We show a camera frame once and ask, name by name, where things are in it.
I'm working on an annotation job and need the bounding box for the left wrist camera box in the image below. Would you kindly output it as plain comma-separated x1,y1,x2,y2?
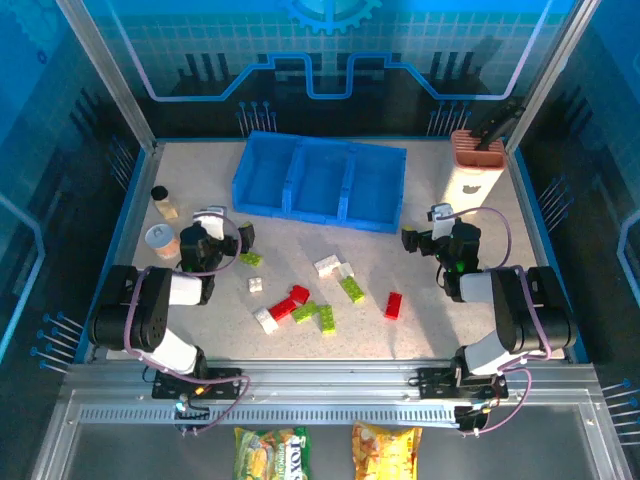
193,205,227,242

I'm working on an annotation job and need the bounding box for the white and brown container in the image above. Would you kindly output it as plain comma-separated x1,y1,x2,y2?
447,129,507,216

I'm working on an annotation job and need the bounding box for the aluminium frame post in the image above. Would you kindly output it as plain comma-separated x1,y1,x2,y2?
54,0,161,154
504,0,601,154

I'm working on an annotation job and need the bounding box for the jar with grey lid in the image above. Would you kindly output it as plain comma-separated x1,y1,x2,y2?
144,224,181,260

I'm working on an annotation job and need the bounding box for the black utensil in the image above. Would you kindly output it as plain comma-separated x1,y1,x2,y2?
472,99,525,151

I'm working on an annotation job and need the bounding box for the yellow snack bag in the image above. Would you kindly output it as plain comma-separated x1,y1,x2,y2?
352,421,424,480

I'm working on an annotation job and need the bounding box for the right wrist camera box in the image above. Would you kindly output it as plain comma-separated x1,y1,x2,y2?
426,202,457,239

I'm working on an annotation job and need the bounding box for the aluminium frame rail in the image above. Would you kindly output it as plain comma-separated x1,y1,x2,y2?
74,358,601,407

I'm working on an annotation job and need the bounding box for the long white lego brick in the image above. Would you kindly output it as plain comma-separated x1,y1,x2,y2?
313,254,342,278

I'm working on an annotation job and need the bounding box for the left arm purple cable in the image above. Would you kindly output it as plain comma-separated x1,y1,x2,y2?
122,212,251,436

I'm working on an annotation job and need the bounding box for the slotted aluminium cable duct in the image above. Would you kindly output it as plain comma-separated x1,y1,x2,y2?
79,407,459,424

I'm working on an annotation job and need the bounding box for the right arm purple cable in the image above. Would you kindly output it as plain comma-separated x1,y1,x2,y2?
457,206,554,436

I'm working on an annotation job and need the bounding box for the small bottle with black cap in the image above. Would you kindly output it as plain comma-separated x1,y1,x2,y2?
151,185,180,220

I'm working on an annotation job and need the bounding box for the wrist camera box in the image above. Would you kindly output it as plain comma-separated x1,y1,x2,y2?
426,202,457,239
193,205,227,242

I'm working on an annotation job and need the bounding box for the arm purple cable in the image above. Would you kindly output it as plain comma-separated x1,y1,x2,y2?
457,206,554,436
122,212,251,436

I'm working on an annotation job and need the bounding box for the green snack bag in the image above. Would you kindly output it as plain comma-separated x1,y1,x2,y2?
233,425,311,480

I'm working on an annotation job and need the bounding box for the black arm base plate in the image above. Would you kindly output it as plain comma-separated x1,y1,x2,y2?
416,366,510,401
151,366,243,401

